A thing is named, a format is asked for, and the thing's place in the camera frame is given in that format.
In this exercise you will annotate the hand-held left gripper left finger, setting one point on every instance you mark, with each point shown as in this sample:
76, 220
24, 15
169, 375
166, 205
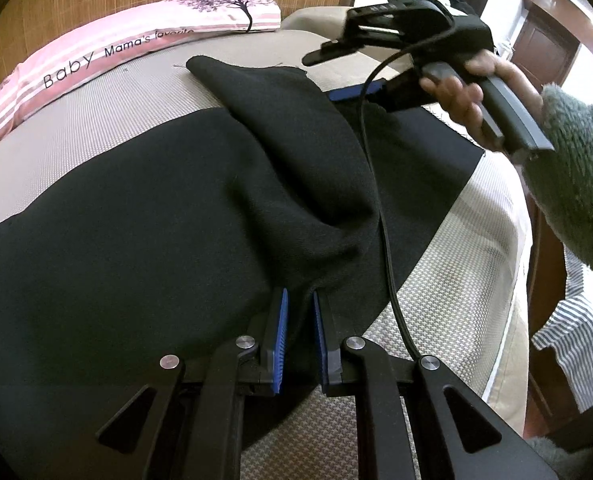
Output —
279, 340

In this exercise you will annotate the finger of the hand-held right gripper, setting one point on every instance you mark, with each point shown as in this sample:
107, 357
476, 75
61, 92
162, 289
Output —
331, 52
356, 92

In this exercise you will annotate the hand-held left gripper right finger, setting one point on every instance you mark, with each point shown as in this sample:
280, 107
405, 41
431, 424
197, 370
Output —
320, 345

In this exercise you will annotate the black pants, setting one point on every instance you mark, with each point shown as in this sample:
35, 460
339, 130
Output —
151, 210

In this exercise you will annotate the person's right forearm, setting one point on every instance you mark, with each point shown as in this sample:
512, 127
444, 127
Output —
576, 170

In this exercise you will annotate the person's right hand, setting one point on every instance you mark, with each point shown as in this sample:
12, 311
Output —
456, 95

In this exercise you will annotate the brown wooden door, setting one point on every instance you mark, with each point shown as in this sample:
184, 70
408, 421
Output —
541, 35

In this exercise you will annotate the pink striped pillow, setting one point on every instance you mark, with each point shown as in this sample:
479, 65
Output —
126, 30

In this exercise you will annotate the beige woven bed mat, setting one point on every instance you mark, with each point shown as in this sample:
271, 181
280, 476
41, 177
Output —
101, 105

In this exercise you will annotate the grey striped cloth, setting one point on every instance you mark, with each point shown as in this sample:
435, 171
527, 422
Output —
576, 340

